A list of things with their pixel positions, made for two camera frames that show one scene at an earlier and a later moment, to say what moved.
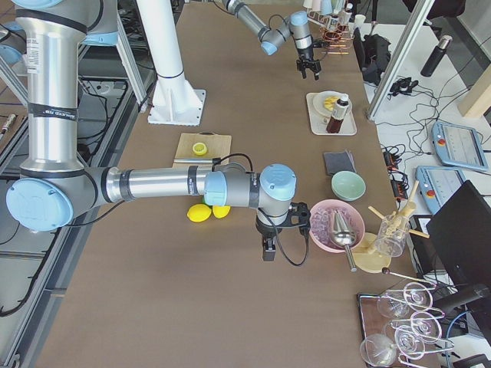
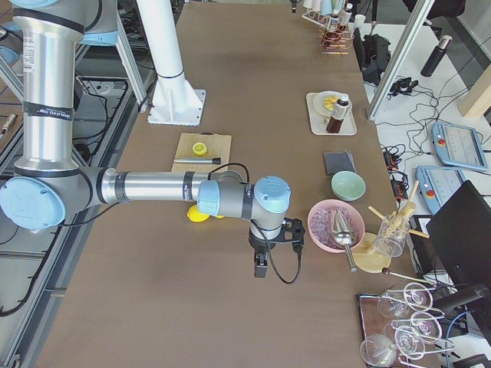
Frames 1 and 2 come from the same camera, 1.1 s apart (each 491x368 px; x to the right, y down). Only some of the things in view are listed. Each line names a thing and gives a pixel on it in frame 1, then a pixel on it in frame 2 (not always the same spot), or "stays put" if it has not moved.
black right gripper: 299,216 -> 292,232
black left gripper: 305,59 -> 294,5
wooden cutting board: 218,146 stays put
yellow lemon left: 199,212 stays put
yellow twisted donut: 330,103 stays put
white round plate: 324,103 stays put
